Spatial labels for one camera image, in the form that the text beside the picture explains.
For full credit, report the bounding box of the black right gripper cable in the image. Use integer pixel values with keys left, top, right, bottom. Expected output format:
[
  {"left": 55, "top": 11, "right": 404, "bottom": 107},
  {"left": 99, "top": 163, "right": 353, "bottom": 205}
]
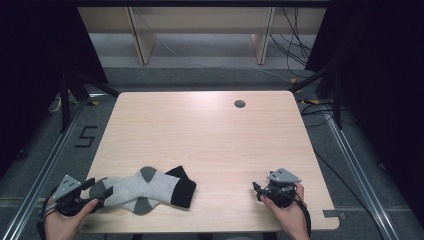
[{"left": 292, "top": 194, "right": 313, "bottom": 238}]

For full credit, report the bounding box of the bundle of black hanging cables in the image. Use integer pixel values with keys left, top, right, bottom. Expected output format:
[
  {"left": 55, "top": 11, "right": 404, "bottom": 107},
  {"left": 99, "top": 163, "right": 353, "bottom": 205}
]
[{"left": 268, "top": 6, "right": 316, "bottom": 78}]

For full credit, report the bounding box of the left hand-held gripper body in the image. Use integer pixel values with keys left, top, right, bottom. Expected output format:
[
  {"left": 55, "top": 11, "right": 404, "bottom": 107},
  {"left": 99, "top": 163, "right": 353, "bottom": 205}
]
[{"left": 49, "top": 174, "right": 102, "bottom": 218}]

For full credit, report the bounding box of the person's right hand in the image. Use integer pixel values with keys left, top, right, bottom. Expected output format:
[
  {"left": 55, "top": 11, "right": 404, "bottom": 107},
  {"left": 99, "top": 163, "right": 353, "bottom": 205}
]
[{"left": 259, "top": 182, "right": 312, "bottom": 240}]

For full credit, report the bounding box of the aluminium floor rail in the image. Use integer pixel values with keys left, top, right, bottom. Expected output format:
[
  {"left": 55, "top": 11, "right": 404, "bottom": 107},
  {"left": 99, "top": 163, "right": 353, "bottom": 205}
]
[
  {"left": 0, "top": 99, "right": 88, "bottom": 240},
  {"left": 323, "top": 108, "right": 403, "bottom": 240}
]

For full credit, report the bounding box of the beige wooden shelf unit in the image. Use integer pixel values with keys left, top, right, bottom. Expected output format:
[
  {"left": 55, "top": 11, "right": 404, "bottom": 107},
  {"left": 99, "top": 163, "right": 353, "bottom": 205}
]
[{"left": 77, "top": 6, "right": 328, "bottom": 66}]

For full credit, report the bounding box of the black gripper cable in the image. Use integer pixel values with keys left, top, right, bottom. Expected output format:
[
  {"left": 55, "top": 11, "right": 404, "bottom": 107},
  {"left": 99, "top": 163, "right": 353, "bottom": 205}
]
[
  {"left": 35, "top": 187, "right": 60, "bottom": 240},
  {"left": 292, "top": 194, "right": 313, "bottom": 238}
]

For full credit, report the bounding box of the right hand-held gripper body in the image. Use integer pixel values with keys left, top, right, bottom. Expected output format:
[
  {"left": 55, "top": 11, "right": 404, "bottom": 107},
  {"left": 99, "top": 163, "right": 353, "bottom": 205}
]
[{"left": 264, "top": 167, "right": 303, "bottom": 210}]

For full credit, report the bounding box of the black curtain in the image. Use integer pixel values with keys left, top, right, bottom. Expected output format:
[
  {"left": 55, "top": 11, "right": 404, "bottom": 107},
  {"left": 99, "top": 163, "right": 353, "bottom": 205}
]
[
  {"left": 304, "top": 0, "right": 424, "bottom": 229},
  {"left": 0, "top": 0, "right": 109, "bottom": 174}
]

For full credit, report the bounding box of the yellow floor tape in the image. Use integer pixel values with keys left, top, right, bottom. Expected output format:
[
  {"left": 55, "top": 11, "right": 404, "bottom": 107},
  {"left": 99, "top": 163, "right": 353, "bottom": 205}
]
[{"left": 289, "top": 77, "right": 322, "bottom": 106}]

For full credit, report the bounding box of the grey tape strip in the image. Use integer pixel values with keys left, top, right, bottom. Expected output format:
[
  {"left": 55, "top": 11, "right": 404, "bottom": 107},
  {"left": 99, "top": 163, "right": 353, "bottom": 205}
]
[{"left": 322, "top": 209, "right": 348, "bottom": 220}]

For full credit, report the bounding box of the black floor cable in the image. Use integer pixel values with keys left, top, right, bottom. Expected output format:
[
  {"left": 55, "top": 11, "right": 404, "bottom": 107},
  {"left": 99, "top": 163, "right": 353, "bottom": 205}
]
[{"left": 299, "top": 100, "right": 388, "bottom": 240}]

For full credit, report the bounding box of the person's left hand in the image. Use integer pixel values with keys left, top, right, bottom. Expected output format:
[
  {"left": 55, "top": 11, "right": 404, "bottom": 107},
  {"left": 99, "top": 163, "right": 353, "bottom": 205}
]
[{"left": 44, "top": 198, "right": 100, "bottom": 240}]

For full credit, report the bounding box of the black metal stand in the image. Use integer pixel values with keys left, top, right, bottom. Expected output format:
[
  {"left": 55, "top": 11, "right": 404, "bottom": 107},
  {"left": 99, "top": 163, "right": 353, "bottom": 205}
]
[
  {"left": 289, "top": 63, "right": 345, "bottom": 130},
  {"left": 59, "top": 68, "right": 121, "bottom": 134}
]

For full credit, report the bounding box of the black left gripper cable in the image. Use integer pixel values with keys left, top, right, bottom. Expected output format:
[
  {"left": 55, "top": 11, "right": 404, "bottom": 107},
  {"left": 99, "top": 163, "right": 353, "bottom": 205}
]
[{"left": 35, "top": 187, "right": 60, "bottom": 240}]

